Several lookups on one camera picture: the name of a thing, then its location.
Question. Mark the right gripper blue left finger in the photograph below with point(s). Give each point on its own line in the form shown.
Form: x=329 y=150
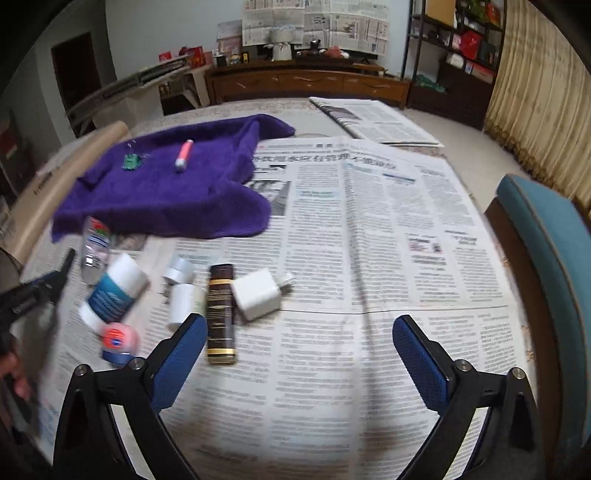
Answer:
x=150 y=385

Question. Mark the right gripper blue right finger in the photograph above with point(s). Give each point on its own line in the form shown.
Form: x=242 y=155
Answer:
x=450 y=388

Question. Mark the black gold lighter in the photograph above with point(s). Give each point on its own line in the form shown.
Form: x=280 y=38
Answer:
x=220 y=346

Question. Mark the clear candy bottle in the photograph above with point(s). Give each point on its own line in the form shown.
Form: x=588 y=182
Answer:
x=95 y=250

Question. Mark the white tape roll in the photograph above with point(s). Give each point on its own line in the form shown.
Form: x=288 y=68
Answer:
x=184 y=299

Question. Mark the blue white cream tube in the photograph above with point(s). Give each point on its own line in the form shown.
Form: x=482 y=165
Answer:
x=114 y=295

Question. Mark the white charger plug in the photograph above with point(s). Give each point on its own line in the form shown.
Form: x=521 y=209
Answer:
x=260 y=293

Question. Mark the green binder clip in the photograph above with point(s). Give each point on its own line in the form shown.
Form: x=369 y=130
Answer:
x=133 y=158

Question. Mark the pink white pen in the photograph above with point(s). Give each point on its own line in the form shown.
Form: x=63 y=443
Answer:
x=180 y=164

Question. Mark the person's left hand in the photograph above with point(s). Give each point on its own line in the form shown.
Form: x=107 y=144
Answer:
x=10 y=364

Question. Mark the beige bench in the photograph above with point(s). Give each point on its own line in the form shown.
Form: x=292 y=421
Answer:
x=28 y=217

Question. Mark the newspaper on table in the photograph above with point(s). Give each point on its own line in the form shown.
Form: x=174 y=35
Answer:
x=317 y=390

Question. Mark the teal chair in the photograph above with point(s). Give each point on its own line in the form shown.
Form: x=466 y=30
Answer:
x=546 y=241

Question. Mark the purple towel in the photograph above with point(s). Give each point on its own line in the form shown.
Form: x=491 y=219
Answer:
x=210 y=199

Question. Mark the folded table stack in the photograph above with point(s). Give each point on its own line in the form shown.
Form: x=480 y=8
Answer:
x=133 y=99

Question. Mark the wooden tv cabinet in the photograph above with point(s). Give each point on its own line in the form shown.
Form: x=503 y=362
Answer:
x=329 y=78

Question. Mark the folded newspaper far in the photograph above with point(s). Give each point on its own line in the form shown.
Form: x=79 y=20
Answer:
x=375 y=121

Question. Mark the beige curtain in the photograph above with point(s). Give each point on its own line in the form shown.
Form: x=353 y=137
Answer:
x=540 y=107

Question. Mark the dark wooden shelf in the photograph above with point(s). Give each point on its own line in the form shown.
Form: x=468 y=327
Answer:
x=452 y=57

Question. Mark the newspaper covered television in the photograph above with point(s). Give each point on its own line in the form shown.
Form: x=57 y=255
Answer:
x=358 y=26

